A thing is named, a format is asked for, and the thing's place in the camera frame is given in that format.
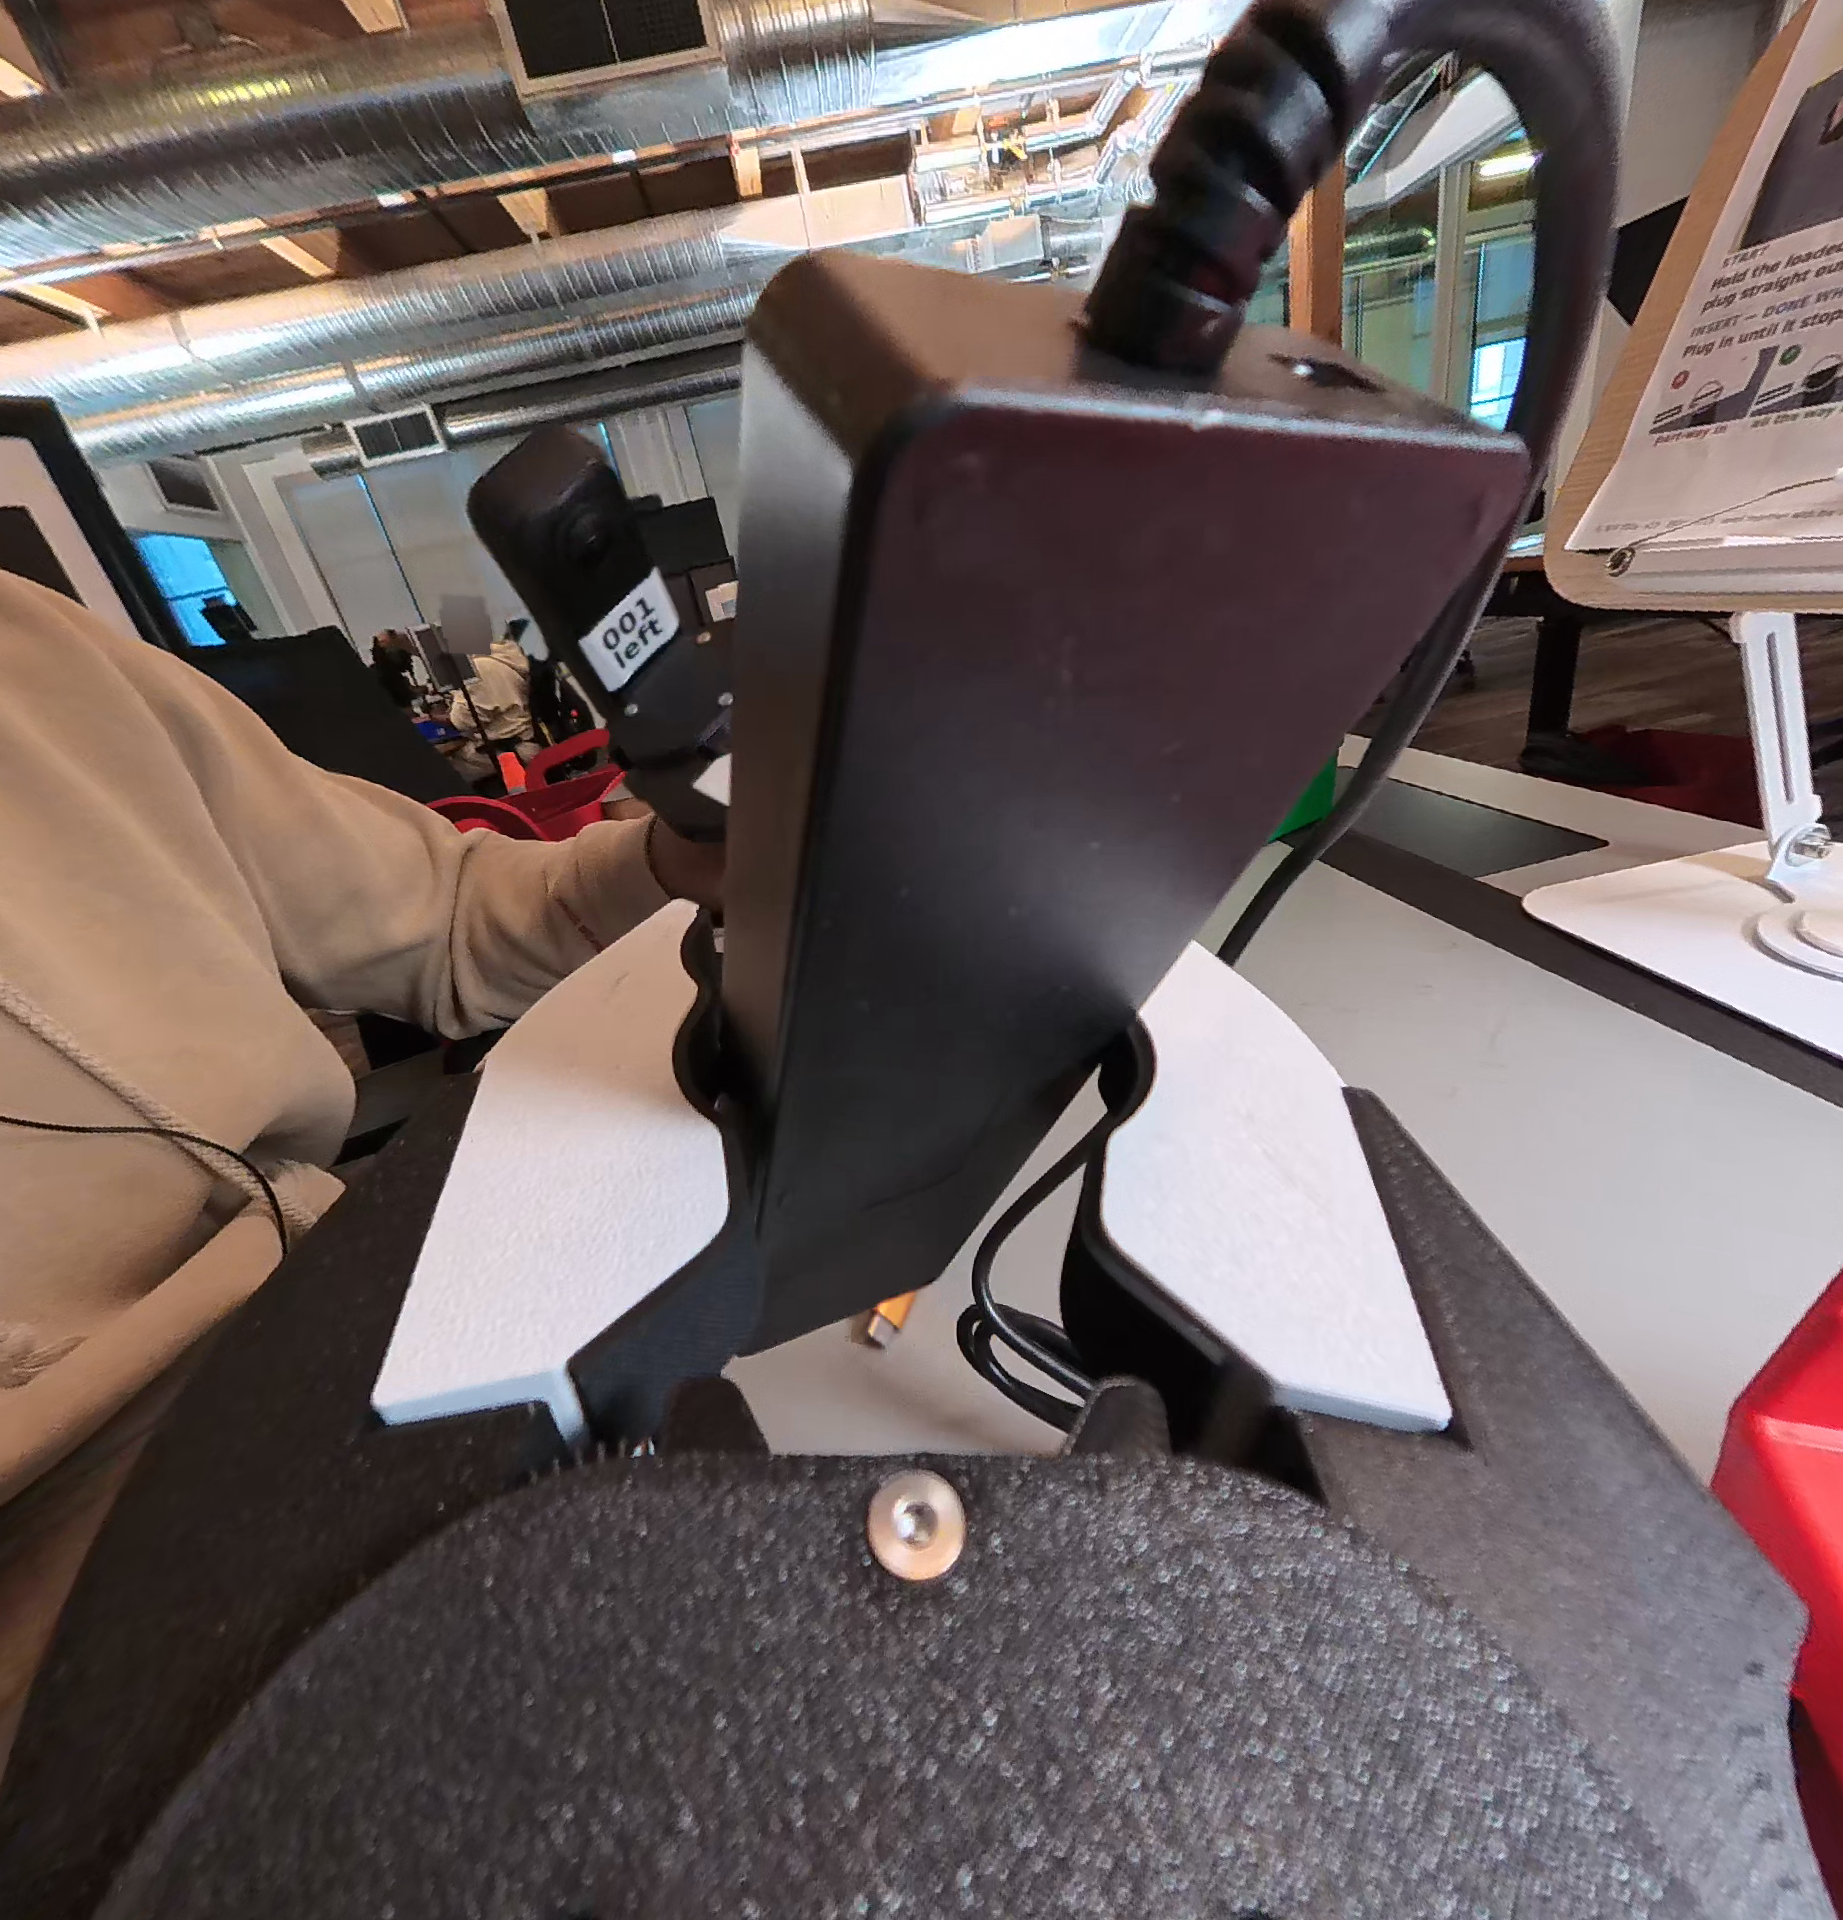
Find black screen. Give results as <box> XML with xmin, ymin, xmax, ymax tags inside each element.
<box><xmin>182</xmin><ymin>627</ymin><xmax>464</xmax><ymax>803</ymax></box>

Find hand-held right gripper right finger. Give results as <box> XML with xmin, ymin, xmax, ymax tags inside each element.
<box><xmin>1061</xmin><ymin>942</ymin><xmax>1457</xmax><ymax>1458</ymax></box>

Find red handled basket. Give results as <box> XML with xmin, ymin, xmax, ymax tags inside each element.
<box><xmin>426</xmin><ymin>726</ymin><xmax>655</xmax><ymax>845</ymax></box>

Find green plastic bin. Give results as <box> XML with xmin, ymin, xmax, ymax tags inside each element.
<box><xmin>1261</xmin><ymin>756</ymin><xmax>1346</xmax><ymax>845</ymax></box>

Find person's left hand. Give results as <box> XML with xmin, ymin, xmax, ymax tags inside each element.
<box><xmin>643</xmin><ymin>817</ymin><xmax>728</xmax><ymax>915</ymax></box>

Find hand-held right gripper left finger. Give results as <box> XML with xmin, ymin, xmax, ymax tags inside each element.
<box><xmin>369</xmin><ymin>897</ymin><xmax>765</xmax><ymax>1433</ymax></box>

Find black usb cable orange plugs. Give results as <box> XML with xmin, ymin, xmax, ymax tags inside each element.
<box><xmin>855</xmin><ymin>1108</ymin><xmax>1150</xmax><ymax>1415</ymax></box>

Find silver air duct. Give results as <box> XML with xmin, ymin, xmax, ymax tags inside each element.
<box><xmin>0</xmin><ymin>226</ymin><xmax>803</xmax><ymax>459</ymax></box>
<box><xmin>0</xmin><ymin>0</ymin><xmax>923</xmax><ymax>290</ymax></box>

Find black usb hub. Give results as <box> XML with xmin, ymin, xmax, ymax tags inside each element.
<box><xmin>717</xmin><ymin>253</ymin><xmax>1531</xmax><ymax>1354</ymax></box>

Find thick black hub cable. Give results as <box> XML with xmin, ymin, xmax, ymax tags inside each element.
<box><xmin>1082</xmin><ymin>0</ymin><xmax>1621</xmax><ymax>965</ymax></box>

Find person's left forearm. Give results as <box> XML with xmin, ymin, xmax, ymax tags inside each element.
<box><xmin>253</xmin><ymin>751</ymin><xmax>677</xmax><ymax>1039</ymax></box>

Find black table mat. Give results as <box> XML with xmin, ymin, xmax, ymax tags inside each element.
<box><xmin>1347</xmin><ymin>777</ymin><xmax>1601</xmax><ymax>886</ymax></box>

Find person's beige hoodie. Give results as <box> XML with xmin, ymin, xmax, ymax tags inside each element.
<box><xmin>0</xmin><ymin>553</ymin><xmax>355</xmax><ymax>1532</ymax></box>

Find thin black cord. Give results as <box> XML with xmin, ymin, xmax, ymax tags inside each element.
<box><xmin>0</xmin><ymin>1099</ymin><xmax>294</xmax><ymax>1254</ymax></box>

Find large red plastic bin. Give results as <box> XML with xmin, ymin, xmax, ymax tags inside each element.
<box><xmin>1708</xmin><ymin>1227</ymin><xmax>1843</xmax><ymax>1920</ymax></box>

